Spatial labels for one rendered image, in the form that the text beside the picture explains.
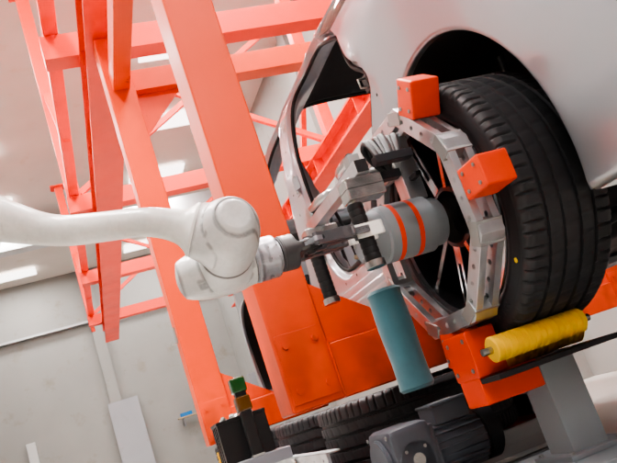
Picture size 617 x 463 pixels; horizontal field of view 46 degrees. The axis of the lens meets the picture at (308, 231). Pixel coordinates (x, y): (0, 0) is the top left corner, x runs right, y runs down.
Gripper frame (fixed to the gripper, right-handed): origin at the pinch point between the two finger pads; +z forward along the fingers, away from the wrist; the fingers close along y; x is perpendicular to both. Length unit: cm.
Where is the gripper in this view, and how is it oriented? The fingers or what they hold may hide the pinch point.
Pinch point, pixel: (365, 231)
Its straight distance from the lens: 156.7
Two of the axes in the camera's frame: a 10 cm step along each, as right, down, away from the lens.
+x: -3.2, -9.2, 2.3
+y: 2.4, -3.2, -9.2
